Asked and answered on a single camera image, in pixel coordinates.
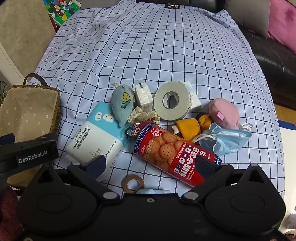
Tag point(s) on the light blue cloth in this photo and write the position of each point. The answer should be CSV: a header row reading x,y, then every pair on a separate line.
x,y
150,191

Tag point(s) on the white tissue pack blue print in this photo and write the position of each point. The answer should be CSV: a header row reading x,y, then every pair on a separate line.
x,y
195,102

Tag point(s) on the grey pillow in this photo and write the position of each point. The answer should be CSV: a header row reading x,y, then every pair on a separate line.
x,y
249,16

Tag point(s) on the pink plush pouch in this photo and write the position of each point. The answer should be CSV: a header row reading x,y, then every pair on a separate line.
x,y
223,109

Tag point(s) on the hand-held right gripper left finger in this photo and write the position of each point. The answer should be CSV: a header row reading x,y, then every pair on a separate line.
x,y
98,163

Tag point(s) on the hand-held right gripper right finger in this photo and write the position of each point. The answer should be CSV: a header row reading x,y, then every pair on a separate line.
x,y
203,165

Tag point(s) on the white board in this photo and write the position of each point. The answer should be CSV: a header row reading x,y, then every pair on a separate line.
x,y
289,150

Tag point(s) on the grey-blue plush pouch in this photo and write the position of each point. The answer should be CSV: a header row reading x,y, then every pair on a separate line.
x,y
122,104

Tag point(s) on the red biscuit can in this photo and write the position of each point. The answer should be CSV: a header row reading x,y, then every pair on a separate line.
x,y
161,148

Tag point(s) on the blue white face towel pack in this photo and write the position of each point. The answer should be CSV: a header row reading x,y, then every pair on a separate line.
x,y
92,139

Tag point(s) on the dark red cloth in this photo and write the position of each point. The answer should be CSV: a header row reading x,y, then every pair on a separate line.
x,y
8,208

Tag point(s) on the woven basket with beige liner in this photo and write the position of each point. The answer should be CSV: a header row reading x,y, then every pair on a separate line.
x,y
25,111

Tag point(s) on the small white tissue pack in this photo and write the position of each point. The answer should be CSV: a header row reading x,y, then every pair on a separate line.
x,y
143,97

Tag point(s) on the blue face mask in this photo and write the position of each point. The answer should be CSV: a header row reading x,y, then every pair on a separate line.
x,y
226,141

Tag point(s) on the white curved frame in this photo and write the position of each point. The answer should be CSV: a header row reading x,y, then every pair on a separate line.
x,y
9,62

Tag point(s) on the pink pillow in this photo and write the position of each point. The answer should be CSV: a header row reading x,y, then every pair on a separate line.
x,y
284,20

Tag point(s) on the colourful cartoon poster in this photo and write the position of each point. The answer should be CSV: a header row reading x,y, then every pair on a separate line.
x,y
61,11

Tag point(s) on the yellow and white cloth bundle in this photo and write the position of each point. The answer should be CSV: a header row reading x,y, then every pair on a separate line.
x,y
187,128

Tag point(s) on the white tape roll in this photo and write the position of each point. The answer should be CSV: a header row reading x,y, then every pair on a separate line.
x,y
159,104

